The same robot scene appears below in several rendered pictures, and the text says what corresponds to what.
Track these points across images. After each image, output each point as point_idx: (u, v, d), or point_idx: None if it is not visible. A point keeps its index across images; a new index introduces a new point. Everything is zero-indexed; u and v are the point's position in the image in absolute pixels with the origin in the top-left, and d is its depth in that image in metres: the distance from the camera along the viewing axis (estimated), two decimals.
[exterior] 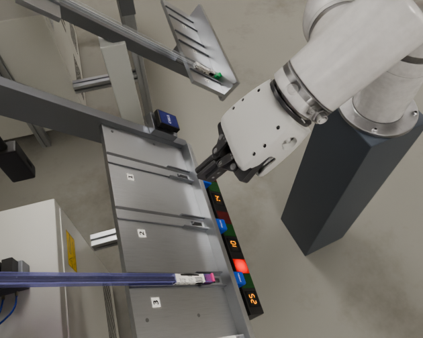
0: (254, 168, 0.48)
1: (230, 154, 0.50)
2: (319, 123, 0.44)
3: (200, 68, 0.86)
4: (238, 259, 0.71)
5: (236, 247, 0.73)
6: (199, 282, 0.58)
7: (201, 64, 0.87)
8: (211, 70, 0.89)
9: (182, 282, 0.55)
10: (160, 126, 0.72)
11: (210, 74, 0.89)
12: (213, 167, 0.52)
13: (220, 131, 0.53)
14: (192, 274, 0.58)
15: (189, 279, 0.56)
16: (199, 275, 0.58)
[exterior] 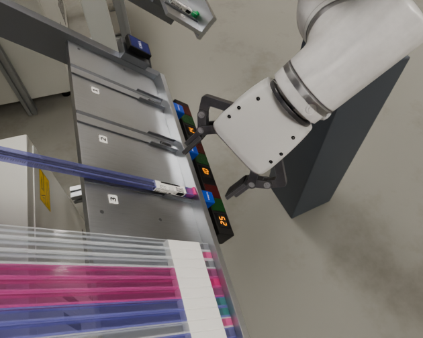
0: (283, 167, 0.50)
1: (252, 171, 0.51)
2: (323, 119, 0.47)
3: (176, 4, 0.85)
4: (210, 185, 0.70)
5: (209, 174, 0.72)
6: (179, 193, 0.58)
7: None
8: (187, 7, 0.87)
9: (162, 188, 0.56)
10: (129, 49, 0.71)
11: (186, 11, 0.87)
12: (242, 187, 0.53)
13: (202, 106, 0.50)
14: (172, 184, 0.58)
15: (170, 188, 0.57)
16: (180, 187, 0.59)
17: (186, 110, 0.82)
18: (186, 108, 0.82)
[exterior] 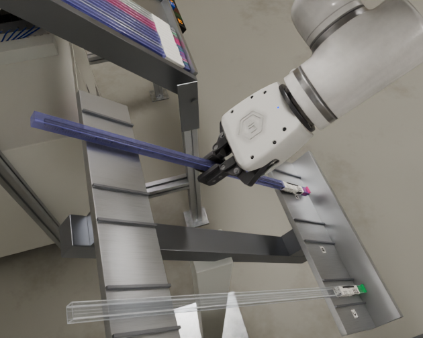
0: None
1: None
2: None
3: (344, 295, 0.57)
4: None
5: None
6: (299, 192, 0.68)
7: (344, 287, 0.57)
8: (354, 290, 0.59)
9: (289, 188, 0.65)
10: None
11: (354, 294, 0.59)
12: (217, 159, 0.55)
13: (246, 179, 0.50)
14: (293, 184, 0.67)
15: (293, 188, 0.66)
16: (299, 186, 0.68)
17: None
18: None
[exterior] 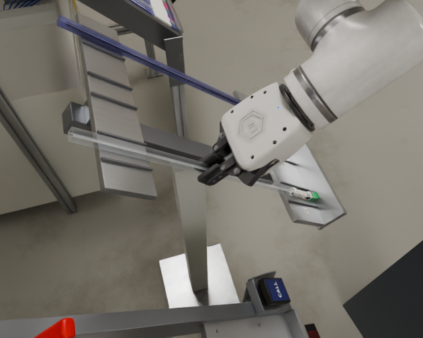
0: None
1: None
2: (289, 74, 0.49)
3: (297, 195, 0.69)
4: None
5: None
6: None
7: (297, 188, 0.69)
8: (307, 194, 0.71)
9: None
10: (270, 305, 0.54)
11: (307, 198, 0.71)
12: (217, 159, 0.55)
13: (246, 179, 0.50)
14: None
15: None
16: None
17: (317, 337, 0.65)
18: (316, 334, 0.66)
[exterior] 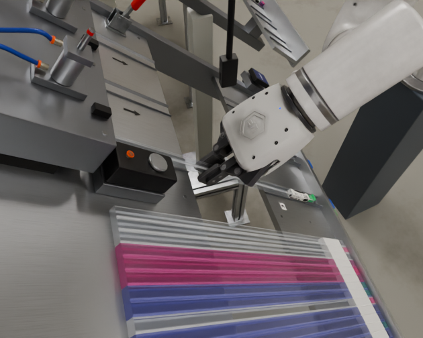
0: None
1: None
2: (291, 75, 0.49)
3: (295, 197, 0.69)
4: None
5: None
6: (256, 0, 1.14)
7: (295, 190, 0.69)
8: (305, 196, 0.71)
9: None
10: (255, 81, 0.86)
11: (304, 200, 0.71)
12: (217, 159, 0.55)
13: (246, 179, 0.50)
14: None
15: None
16: None
17: None
18: None
